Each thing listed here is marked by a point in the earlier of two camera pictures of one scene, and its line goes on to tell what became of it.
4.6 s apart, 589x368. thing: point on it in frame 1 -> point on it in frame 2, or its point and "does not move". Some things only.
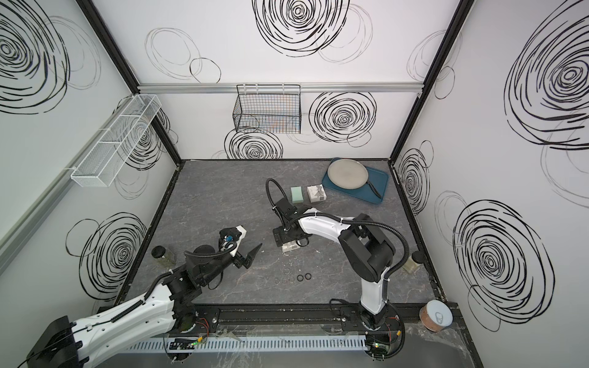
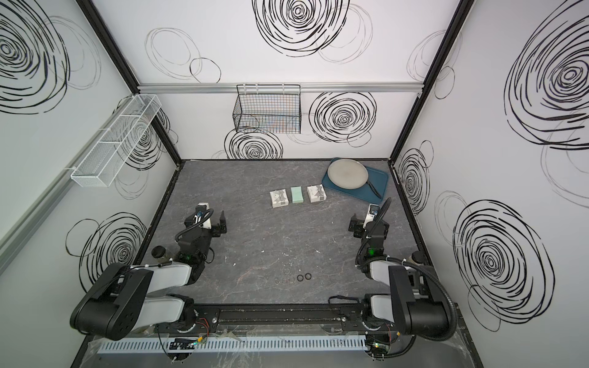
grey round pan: (349, 174) does not move
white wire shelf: (100, 165) does not move
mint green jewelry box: (297, 195) does not move
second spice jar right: (413, 261) does not move
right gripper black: (284, 238) -> (358, 225)
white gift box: (288, 246) -> (279, 198)
